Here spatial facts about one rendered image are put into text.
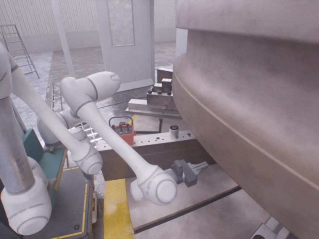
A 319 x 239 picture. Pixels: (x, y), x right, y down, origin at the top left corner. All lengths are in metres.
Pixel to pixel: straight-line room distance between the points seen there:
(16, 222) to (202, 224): 1.09
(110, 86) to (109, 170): 0.83
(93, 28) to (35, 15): 3.80
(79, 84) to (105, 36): 3.28
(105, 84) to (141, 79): 3.68
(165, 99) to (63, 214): 1.67
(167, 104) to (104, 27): 2.48
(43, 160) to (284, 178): 1.40
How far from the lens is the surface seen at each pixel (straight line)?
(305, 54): 0.76
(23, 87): 0.79
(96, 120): 0.75
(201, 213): 1.40
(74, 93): 0.80
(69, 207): 1.55
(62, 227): 1.48
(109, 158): 1.37
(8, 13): 14.57
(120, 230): 1.69
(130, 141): 1.27
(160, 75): 3.46
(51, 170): 1.28
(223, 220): 1.43
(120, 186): 1.91
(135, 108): 2.48
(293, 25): 0.64
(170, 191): 0.54
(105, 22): 4.05
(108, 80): 0.88
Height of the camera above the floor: 1.54
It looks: 32 degrees down
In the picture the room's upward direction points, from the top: straight up
